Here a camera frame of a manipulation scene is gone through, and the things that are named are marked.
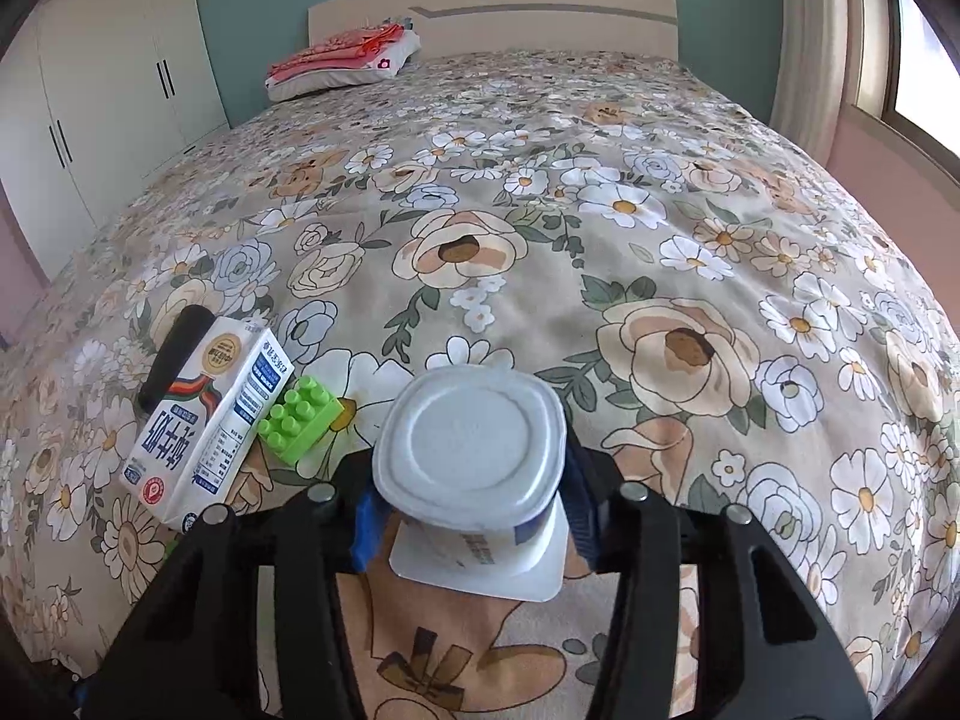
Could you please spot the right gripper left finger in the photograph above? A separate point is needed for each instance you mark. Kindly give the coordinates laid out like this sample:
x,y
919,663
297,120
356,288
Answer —
x,y
189,647

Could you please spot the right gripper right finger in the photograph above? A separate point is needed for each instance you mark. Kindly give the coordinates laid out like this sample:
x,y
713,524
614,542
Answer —
x,y
765,649

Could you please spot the white yogurt cup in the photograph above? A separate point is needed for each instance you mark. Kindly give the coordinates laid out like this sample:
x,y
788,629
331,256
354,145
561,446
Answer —
x,y
471,458

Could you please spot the white milk carton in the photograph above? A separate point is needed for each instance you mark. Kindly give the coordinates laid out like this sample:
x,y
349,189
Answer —
x,y
193,444

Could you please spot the floral bed duvet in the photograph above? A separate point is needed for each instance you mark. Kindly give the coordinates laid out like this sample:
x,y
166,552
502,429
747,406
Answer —
x,y
710,307

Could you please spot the green lego brick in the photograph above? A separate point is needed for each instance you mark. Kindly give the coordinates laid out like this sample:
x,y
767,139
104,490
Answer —
x,y
300,418

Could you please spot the black cylinder object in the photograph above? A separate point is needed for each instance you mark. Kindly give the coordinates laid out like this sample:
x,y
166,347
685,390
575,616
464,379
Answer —
x,y
181,339

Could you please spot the white pillow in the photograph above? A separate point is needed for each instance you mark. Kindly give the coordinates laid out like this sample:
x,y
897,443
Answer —
x,y
384,66

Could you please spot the beige wooden headboard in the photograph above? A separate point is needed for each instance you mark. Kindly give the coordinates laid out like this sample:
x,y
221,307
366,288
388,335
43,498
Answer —
x,y
453,27

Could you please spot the red folded cloth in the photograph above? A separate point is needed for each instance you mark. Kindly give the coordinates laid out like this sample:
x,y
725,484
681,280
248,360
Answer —
x,y
346,50

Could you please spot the beige curtain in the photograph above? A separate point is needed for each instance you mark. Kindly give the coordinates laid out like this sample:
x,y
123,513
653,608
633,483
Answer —
x,y
809,91

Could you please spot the white wardrobe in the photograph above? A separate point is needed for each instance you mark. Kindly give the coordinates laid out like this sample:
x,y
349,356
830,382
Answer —
x,y
97,97

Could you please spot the window with dark frame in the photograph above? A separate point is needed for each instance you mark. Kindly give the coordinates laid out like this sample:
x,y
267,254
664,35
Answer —
x,y
901,72

